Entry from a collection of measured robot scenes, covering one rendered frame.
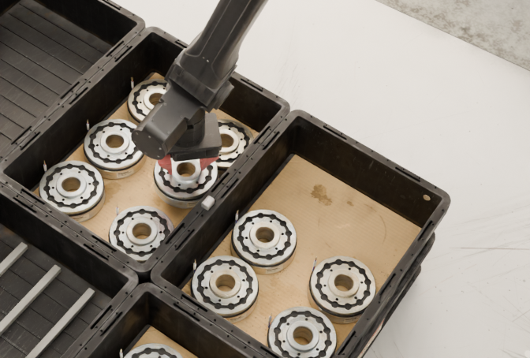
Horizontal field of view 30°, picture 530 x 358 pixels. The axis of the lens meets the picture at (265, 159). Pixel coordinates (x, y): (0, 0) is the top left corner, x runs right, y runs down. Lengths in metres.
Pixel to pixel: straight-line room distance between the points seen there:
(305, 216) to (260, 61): 0.47
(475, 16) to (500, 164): 1.32
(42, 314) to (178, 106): 0.39
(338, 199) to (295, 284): 0.18
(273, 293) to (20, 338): 0.39
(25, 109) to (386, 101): 0.70
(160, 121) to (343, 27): 0.80
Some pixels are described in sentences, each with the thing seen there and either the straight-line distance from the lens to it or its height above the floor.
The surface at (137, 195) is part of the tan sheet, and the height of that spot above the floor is 0.83.
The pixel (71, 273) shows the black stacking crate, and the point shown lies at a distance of 1.57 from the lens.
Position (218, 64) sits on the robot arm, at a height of 1.23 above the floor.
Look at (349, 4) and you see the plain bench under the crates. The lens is 2.13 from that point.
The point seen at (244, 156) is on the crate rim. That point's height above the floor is 0.93.
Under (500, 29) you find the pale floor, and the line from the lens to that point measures 3.18.
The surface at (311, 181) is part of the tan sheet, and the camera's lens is 1.66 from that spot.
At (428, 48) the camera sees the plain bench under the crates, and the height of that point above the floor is 0.70.
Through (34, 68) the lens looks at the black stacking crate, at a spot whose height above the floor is 0.83.
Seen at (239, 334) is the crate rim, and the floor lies 0.93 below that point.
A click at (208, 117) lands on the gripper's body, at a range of 1.52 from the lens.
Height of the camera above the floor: 2.19
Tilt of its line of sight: 54 degrees down
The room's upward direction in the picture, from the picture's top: 8 degrees clockwise
